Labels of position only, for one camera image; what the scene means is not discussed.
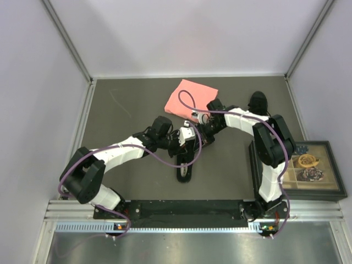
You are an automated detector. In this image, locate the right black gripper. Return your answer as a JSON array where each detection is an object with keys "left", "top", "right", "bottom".
[{"left": 194, "top": 120, "right": 226, "bottom": 152}]

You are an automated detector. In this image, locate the black sneaker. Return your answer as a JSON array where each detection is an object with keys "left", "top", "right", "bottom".
[
  {"left": 247, "top": 91, "right": 271, "bottom": 117},
  {"left": 176, "top": 139, "right": 199, "bottom": 183}
]

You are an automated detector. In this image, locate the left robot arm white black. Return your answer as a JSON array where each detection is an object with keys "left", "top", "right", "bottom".
[{"left": 60, "top": 116, "right": 195, "bottom": 218}]

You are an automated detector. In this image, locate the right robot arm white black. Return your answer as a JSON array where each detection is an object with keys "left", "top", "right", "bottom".
[{"left": 197, "top": 99, "right": 296, "bottom": 218}]

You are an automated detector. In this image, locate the pink folded cloth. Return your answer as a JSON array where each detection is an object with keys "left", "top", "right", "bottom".
[{"left": 164, "top": 79, "right": 218, "bottom": 123}]

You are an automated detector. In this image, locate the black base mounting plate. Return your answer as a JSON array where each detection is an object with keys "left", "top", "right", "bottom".
[{"left": 93, "top": 199, "right": 292, "bottom": 228}]

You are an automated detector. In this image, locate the dark framed compartment box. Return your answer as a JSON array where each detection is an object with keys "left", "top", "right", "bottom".
[{"left": 248, "top": 140, "right": 348, "bottom": 202}]

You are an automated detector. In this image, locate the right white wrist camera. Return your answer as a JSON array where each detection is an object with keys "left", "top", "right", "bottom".
[{"left": 191, "top": 111, "right": 207, "bottom": 124}]

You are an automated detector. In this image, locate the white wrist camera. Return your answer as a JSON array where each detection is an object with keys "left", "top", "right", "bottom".
[
  {"left": 178, "top": 121, "right": 196, "bottom": 146},
  {"left": 191, "top": 111, "right": 207, "bottom": 124}
]

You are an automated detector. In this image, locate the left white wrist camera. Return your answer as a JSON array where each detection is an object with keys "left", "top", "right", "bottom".
[{"left": 178, "top": 121, "right": 196, "bottom": 146}]

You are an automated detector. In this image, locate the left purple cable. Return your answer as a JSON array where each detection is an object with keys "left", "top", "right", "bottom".
[{"left": 57, "top": 122, "right": 204, "bottom": 240}]

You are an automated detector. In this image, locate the purple cable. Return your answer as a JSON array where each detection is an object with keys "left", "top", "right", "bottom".
[
  {"left": 178, "top": 89, "right": 291, "bottom": 239},
  {"left": 57, "top": 122, "right": 204, "bottom": 240}
]

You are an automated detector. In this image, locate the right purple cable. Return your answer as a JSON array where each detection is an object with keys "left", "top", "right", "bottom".
[{"left": 178, "top": 89, "right": 291, "bottom": 239}]

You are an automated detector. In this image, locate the aluminium frame rail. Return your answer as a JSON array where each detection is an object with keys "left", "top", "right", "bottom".
[{"left": 44, "top": 200, "right": 343, "bottom": 221}]

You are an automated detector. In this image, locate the grey slotted cable duct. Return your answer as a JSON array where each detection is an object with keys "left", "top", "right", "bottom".
[{"left": 55, "top": 222, "right": 267, "bottom": 234}]

